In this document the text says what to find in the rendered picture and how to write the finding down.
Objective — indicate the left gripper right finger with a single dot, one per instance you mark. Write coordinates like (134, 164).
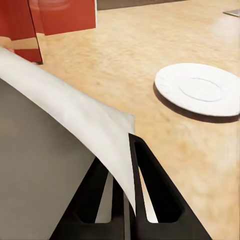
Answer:
(176, 219)

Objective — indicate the saucer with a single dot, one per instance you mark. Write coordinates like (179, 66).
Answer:
(200, 88)

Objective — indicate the countertop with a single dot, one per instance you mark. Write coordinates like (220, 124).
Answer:
(117, 63)

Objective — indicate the water glass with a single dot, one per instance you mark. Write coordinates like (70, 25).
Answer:
(21, 29)

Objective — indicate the paper coffee filter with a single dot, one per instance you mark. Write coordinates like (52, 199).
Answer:
(50, 134)

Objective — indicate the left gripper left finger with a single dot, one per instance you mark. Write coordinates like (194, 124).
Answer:
(79, 220)

